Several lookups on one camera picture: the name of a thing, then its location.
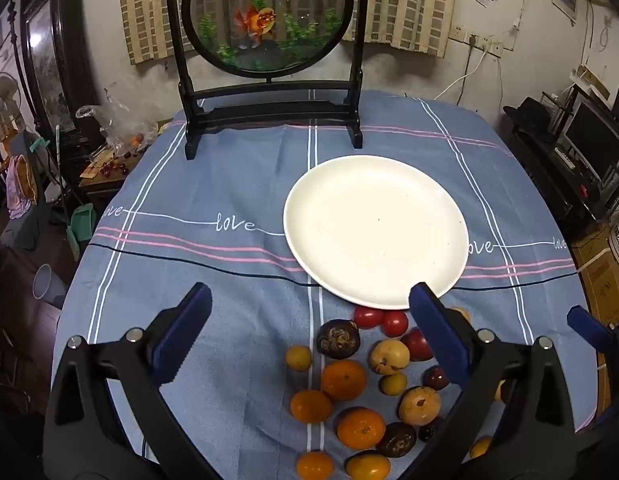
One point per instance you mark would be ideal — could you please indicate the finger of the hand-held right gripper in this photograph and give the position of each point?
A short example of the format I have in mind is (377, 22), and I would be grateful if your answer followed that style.
(587, 325)

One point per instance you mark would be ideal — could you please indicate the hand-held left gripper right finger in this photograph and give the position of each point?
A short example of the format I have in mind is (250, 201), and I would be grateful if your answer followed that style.
(442, 330)

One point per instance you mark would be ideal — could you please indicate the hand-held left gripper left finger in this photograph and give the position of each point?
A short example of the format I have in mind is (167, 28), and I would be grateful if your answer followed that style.
(182, 335)

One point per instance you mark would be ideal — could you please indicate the tan round fruit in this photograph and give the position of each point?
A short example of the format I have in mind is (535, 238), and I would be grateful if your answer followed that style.
(462, 315)
(419, 405)

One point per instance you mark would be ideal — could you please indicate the large red plum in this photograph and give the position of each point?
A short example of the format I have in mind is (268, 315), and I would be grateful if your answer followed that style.
(417, 344)

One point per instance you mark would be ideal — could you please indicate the dark purple plum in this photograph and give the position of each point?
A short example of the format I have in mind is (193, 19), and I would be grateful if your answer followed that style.
(434, 377)
(429, 429)

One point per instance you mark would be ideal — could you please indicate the red tomato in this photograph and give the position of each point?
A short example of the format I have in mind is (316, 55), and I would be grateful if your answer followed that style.
(394, 323)
(368, 316)

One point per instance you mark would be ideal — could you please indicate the small yellow-green fruit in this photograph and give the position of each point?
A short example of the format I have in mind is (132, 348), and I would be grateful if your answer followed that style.
(298, 358)
(392, 383)

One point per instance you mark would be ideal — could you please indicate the pale yellow round fruit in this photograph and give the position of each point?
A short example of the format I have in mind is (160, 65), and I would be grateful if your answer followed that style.
(499, 390)

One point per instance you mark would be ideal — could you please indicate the dark brown water chestnut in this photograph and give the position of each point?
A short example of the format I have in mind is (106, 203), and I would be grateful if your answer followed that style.
(338, 339)
(396, 439)

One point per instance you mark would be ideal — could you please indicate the white oval plate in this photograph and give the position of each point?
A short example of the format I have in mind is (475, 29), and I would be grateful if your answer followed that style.
(374, 230)

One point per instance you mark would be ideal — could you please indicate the small orange mandarin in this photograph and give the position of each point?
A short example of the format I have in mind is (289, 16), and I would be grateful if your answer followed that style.
(315, 465)
(481, 447)
(368, 466)

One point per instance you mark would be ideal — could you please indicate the blue striped tablecloth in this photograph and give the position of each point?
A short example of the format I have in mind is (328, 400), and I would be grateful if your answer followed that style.
(214, 310)

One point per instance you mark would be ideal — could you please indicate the cardboard box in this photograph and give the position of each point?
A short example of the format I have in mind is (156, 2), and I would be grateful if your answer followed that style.
(602, 280)

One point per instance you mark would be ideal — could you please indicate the grey plastic cup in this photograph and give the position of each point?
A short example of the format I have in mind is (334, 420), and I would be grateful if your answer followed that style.
(45, 285)

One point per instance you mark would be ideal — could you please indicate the green dustpan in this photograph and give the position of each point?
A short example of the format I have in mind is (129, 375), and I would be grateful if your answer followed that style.
(82, 225)

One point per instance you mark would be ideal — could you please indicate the black media stand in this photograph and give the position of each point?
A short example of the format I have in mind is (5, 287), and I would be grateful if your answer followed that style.
(554, 175)

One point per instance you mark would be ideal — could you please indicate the low wooden side table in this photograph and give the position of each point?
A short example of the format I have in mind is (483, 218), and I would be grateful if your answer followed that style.
(97, 187)

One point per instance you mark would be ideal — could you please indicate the pile of red cherries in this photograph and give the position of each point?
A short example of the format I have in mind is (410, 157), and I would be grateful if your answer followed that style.
(109, 167)

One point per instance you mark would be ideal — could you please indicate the computer monitor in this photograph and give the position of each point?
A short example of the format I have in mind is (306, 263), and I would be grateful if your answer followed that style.
(592, 142)

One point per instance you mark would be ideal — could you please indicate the pink cloth bag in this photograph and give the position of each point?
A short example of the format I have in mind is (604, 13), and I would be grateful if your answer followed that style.
(19, 190)

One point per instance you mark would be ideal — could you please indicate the black hat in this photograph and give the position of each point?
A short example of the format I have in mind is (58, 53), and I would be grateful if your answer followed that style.
(529, 112)

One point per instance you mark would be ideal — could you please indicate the clear plastic bag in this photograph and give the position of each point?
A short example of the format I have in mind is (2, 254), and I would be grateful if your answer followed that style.
(119, 120)

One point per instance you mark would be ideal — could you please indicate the round goldfish screen black stand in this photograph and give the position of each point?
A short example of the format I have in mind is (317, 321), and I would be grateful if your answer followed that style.
(264, 112)

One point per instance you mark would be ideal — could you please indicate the green plastic clip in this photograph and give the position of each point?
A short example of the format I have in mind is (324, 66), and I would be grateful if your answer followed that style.
(38, 145)

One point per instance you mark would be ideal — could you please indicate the electric fan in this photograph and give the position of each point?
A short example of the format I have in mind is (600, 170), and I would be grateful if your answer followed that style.
(2, 92)

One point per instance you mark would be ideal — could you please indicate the dark wooden cabinet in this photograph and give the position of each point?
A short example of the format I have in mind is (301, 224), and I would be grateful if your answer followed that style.
(72, 35)

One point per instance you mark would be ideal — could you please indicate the beige checked curtain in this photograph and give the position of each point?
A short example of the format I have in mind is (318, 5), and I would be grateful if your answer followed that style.
(404, 5)

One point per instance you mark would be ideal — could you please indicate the white wall socket strip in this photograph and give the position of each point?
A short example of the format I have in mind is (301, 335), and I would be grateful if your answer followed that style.
(487, 45)

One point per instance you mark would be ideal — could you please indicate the white wall socket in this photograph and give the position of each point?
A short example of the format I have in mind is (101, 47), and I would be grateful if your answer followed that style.
(459, 33)

